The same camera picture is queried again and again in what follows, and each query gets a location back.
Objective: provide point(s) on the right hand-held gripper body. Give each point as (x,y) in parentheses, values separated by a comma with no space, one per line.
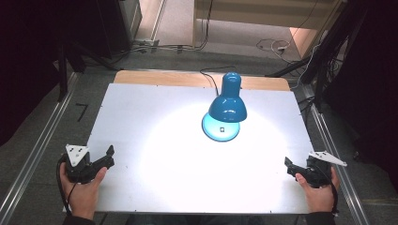
(319,172)

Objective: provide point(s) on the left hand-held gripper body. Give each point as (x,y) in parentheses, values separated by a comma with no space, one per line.
(76,164)

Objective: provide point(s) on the person's right hand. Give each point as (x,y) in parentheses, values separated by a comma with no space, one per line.
(320,198)

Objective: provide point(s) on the person's left hand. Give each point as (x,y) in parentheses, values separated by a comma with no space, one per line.
(83,195)

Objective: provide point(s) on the blue desk lamp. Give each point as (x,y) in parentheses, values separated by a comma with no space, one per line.
(226,108)

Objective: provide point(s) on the black metal stand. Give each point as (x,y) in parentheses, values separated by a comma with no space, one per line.
(62,72)

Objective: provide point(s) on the grey power strip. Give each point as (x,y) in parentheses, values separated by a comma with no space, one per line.
(146,42)

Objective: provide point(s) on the black tripod stand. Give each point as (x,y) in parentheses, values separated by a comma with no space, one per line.
(325,50)

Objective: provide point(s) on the black computer case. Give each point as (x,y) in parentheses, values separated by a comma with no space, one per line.
(115,25)

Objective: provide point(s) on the aluminium floor rail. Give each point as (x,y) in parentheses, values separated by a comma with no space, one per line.
(37,146)
(334,156)

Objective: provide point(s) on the upright aluminium rail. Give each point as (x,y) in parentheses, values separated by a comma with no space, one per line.
(158,18)

